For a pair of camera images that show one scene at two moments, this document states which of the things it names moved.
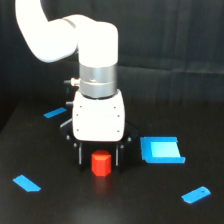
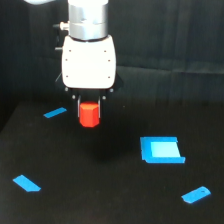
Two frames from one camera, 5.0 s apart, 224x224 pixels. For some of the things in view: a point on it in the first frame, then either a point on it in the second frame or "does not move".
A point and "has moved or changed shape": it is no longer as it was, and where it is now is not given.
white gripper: x=98 y=120 to x=89 y=65
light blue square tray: x=161 y=149 does not move
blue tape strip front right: x=195 y=195 does not move
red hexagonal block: x=101 y=163 has moved or changed shape
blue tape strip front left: x=26 y=184 does not move
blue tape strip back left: x=55 y=112 does not move
